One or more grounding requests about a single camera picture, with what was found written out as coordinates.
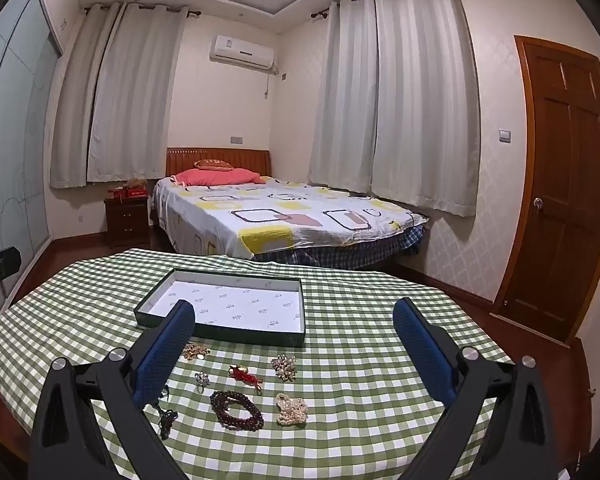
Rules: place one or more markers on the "green shallow box tray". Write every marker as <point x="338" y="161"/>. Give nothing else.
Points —
<point x="230" y="305"/>

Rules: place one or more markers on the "red and gold charm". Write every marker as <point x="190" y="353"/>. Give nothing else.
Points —
<point x="242" y="374"/>

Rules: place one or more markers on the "bed with patterned sheet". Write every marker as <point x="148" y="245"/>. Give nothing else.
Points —
<point x="280" y="210"/>

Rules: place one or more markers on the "gold pearl flower brooch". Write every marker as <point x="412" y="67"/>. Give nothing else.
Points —
<point x="284" y="366"/>

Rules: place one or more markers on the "wall light switch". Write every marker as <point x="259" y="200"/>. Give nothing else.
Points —
<point x="504" y="135"/>

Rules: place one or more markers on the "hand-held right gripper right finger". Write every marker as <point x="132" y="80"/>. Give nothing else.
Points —
<point x="420" y="345"/>

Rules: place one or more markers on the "brown plush toy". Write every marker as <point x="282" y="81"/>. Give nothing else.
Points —
<point x="136" y="183"/>

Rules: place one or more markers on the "gold cluster brooch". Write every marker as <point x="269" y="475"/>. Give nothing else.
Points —
<point x="195" y="351"/>

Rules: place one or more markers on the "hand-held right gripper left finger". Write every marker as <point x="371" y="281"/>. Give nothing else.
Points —
<point x="165" y="355"/>

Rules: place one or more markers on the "wooden headboard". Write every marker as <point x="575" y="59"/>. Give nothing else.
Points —
<point x="250" y="160"/>

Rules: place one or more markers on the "red embroidered cushion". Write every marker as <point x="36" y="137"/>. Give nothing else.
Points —
<point x="212" y="164"/>

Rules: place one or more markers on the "red flat box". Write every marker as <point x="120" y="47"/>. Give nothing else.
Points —
<point x="127" y="193"/>

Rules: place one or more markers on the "white curtain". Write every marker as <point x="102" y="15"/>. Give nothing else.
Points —
<point x="345" y="100"/>
<point x="135" y="100"/>
<point x="72" y="110"/>
<point x="425" y="95"/>

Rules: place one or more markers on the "pink pillow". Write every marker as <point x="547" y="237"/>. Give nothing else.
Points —
<point x="215" y="177"/>

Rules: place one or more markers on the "frosted glass wardrobe door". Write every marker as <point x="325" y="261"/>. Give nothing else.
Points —
<point x="15" y="150"/>

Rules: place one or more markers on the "white air conditioner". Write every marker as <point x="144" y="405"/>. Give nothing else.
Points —
<point x="241" y="52"/>

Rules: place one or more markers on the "brown wooden door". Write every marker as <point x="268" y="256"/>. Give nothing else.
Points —
<point x="565" y="190"/>

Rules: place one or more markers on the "dark wooden nightstand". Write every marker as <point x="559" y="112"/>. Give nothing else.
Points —
<point x="127" y="222"/>

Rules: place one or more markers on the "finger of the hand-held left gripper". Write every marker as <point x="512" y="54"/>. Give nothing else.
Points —
<point x="0" y="267"/>

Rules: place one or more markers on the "blue plaid bed blanket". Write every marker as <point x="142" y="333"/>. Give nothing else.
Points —
<point x="370" y="247"/>

